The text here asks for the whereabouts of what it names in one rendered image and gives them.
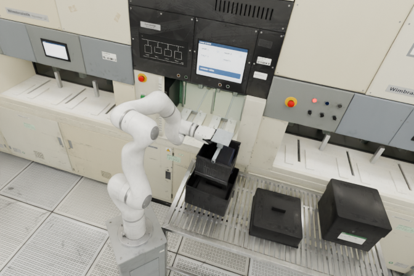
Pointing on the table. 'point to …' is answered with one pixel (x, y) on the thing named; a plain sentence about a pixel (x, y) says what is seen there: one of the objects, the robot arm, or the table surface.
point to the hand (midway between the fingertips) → (221, 139)
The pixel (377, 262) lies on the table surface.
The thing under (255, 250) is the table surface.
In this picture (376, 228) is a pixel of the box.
